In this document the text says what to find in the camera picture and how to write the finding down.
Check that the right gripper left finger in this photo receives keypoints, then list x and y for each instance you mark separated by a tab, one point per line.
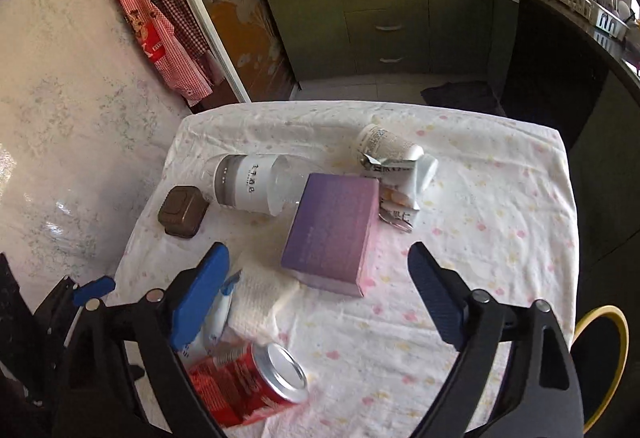
97	394

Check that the yellow rimmed blue trash bin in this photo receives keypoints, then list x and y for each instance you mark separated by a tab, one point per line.
600	350

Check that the clear plastic bottle white label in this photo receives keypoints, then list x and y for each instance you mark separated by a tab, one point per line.
260	183

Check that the purple cardboard box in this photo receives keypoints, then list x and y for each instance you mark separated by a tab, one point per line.
331	237

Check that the white blue tube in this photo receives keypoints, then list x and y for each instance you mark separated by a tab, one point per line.
212	327

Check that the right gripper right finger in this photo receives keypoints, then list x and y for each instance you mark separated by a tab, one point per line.
539	394

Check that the red soda can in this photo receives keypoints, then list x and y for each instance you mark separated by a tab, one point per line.
244	384

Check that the red checked apron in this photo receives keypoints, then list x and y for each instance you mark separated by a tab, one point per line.
171	39

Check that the green kitchen cabinets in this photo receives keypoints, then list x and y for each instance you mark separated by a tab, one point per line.
545	64

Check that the small brown plastic box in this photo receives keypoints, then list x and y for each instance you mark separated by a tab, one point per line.
182	211

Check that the white carton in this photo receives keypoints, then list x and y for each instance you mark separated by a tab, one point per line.
402	185

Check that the white paper towel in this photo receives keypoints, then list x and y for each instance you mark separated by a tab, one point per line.
257	299

